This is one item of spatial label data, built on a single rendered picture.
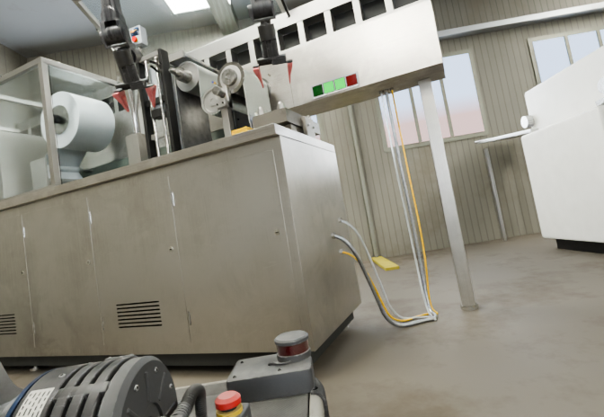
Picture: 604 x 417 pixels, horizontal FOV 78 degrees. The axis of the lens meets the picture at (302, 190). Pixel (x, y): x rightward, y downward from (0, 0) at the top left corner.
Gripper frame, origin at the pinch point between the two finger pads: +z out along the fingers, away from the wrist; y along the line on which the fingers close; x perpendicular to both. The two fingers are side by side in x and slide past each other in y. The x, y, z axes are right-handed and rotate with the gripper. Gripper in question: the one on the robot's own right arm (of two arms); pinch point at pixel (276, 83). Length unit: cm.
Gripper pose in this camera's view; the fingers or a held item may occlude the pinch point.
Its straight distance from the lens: 140.4
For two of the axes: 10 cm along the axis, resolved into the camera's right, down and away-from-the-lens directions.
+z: 1.6, 8.9, 4.2
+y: -9.9, 1.7, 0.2
